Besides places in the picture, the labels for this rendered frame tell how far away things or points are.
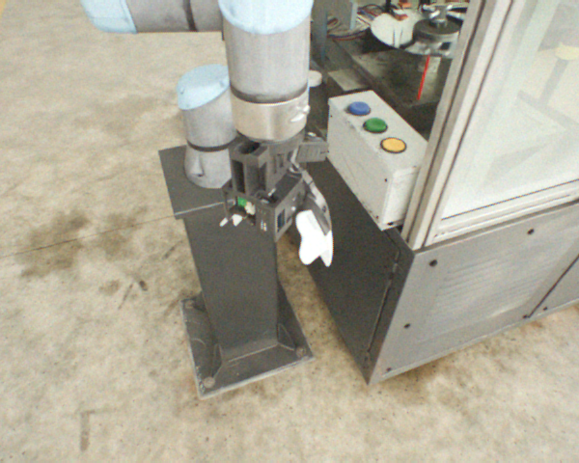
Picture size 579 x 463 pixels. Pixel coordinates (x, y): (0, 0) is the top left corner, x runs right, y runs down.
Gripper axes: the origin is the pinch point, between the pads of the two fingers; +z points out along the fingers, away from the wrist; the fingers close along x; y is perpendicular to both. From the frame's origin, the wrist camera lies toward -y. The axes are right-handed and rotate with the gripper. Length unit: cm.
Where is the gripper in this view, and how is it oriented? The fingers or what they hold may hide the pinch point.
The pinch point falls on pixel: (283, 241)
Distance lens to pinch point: 57.3
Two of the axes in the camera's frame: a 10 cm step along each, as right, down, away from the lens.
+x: 8.6, 3.7, -3.5
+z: 0.0, 6.9, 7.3
